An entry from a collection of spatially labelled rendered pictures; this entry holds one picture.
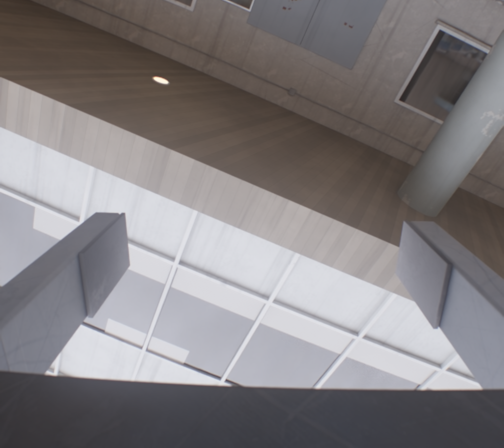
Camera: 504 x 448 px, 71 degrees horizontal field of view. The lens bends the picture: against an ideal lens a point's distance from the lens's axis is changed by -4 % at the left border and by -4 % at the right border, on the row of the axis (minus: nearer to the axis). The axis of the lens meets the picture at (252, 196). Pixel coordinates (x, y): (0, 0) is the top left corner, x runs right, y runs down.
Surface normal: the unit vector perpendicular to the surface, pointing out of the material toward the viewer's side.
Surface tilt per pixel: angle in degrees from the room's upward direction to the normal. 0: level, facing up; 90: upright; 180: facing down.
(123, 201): 90
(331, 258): 90
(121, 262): 111
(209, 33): 90
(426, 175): 90
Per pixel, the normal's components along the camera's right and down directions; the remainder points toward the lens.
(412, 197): -0.70, 0.08
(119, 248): 1.00, 0.03
